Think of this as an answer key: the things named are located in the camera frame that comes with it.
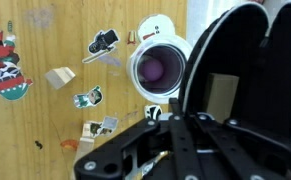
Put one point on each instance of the clear plastic cup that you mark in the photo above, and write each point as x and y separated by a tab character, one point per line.
157	66

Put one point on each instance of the wooden table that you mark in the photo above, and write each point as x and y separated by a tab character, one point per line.
56	33

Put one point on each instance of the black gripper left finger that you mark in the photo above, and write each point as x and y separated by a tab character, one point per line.
126	152

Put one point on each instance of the white snowman sticker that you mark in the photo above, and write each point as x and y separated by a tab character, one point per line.
155	24

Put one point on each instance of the black white zebra sticker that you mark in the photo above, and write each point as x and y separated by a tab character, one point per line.
152	111

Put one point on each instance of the green elf sticker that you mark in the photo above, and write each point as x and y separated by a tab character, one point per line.
90	99

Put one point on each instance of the small picture sticker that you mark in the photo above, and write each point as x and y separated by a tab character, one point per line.
94	129

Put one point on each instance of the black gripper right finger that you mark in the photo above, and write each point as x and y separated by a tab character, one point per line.
204	149

